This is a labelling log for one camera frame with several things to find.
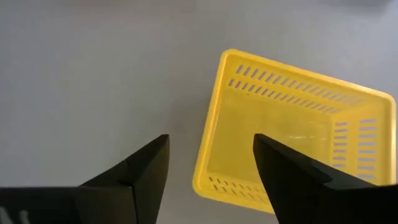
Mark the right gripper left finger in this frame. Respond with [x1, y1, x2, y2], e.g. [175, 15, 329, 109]
[74, 134, 170, 224]

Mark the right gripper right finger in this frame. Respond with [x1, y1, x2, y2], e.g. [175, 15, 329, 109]
[252, 134, 377, 224]

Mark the yellow plastic basket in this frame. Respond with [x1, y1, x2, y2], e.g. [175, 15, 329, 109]
[192, 48, 397, 216]

